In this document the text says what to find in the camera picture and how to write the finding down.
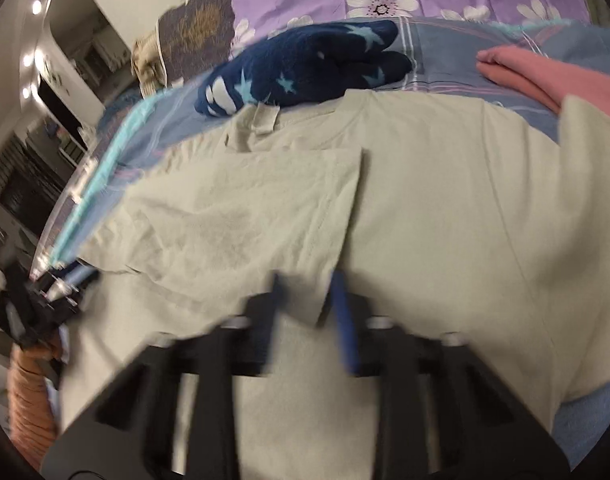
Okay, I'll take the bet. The dark patterned pillow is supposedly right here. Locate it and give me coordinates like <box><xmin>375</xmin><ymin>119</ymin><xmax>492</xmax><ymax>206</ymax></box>
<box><xmin>156</xmin><ymin>0</ymin><xmax>237</xmax><ymax>85</ymax></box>

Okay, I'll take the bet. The pink garment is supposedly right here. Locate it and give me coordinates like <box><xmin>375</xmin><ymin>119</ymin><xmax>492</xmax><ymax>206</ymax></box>
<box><xmin>476</xmin><ymin>44</ymin><xmax>610</xmax><ymax>128</ymax></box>

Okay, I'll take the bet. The blue-grey plaid blanket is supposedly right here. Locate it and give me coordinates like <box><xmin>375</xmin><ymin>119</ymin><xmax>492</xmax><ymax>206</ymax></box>
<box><xmin>32</xmin><ymin>16</ymin><xmax>610</xmax><ymax>467</ymax></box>

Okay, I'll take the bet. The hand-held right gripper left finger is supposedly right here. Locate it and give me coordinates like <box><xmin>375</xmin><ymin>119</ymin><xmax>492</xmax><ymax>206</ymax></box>
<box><xmin>40</xmin><ymin>270</ymin><xmax>287</xmax><ymax>480</ymax></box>

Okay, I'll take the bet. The dark cabinet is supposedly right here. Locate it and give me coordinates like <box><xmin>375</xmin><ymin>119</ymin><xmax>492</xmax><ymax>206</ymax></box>
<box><xmin>0</xmin><ymin>137</ymin><xmax>66</xmax><ymax>246</ymax></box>

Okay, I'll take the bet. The beige plush cloth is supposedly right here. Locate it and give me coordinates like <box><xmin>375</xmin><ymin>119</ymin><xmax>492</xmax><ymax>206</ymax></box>
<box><xmin>131</xmin><ymin>30</ymin><xmax>167</xmax><ymax>99</ymax></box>

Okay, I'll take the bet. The teal cloth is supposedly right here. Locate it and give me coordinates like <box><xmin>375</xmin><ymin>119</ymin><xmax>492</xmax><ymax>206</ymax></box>
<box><xmin>49</xmin><ymin>94</ymin><xmax>157</xmax><ymax>262</ymax></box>

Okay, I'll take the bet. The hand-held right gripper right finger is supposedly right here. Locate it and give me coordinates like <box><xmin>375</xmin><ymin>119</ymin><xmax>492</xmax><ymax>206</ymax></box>
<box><xmin>330</xmin><ymin>270</ymin><xmax>571</xmax><ymax>480</ymax></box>

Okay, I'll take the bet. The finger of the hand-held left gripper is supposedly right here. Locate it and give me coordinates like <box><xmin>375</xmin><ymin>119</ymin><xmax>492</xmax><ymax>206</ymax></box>
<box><xmin>42</xmin><ymin>266</ymin><xmax>100</xmax><ymax>302</ymax></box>

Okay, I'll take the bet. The navy star print fleece garment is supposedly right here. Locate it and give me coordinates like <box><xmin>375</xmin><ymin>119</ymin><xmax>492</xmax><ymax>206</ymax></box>
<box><xmin>197</xmin><ymin>20</ymin><xmax>414</xmax><ymax>120</ymax></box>

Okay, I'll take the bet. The beige t-shirt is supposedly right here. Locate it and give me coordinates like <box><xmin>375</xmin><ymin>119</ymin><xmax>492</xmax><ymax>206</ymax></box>
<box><xmin>57</xmin><ymin>92</ymin><xmax>610</xmax><ymax>480</ymax></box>

